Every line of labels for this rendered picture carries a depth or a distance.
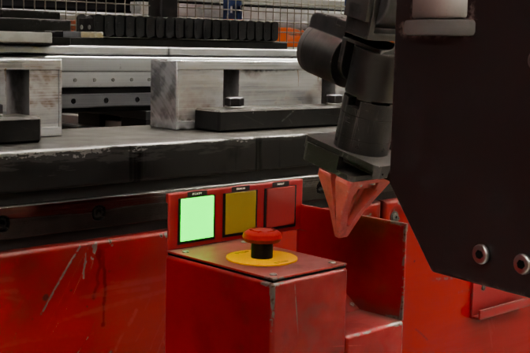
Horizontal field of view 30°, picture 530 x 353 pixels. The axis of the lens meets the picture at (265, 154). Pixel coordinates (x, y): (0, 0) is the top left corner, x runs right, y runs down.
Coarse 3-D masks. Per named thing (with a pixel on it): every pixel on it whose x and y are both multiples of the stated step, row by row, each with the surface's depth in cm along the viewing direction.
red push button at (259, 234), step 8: (248, 232) 98; (256, 232) 98; (264, 232) 98; (272, 232) 98; (280, 232) 99; (248, 240) 98; (256, 240) 97; (264, 240) 97; (272, 240) 97; (280, 240) 99; (256, 248) 98; (264, 248) 98; (272, 248) 99; (256, 256) 98; (264, 256) 98; (272, 256) 99
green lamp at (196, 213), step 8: (184, 200) 102; (192, 200) 103; (200, 200) 104; (208, 200) 105; (184, 208) 102; (192, 208) 103; (200, 208) 104; (208, 208) 105; (184, 216) 102; (192, 216) 103; (200, 216) 104; (208, 216) 105; (184, 224) 103; (192, 224) 103; (200, 224) 104; (208, 224) 105; (184, 232) 103; (192, 232) 104; (200, 232) 104; (208, 232) 105; (184, 240) 103
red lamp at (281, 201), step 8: (272, 192) 111; (280, 192) 112; (288, 192) 113; (272, 200) 111; (280, 200) 112; (288, 200) 113; (272, 208) 111; (280, 208) 112; (288, 208) 113; (272, 216) 112; (280, 216) 112; (288, 216) 113; (272, 224) 112; (280, 224) 113; (288, 224) 114
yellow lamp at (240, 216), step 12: (240, 192) 108; (252, 192) 109; (228, 204) 107; (240, 204) 108; (252, 204) 109; (228, 216) 107; (240, 216) 108; (252, 216) 109; (228, 228) 107; (240, 228) 108
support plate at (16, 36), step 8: (0, 32) 88; (8, 32) 89; (16, 32) 89; (24, 32) 90; (32, 32) 90; (40, 32) 91; (48, 32) 92; (0, 40) 88; (8, 40) 89; (16, 40) 89; (24, 40) 90; (32, 40) 90; (40, 40) 91; (48, 40) 92
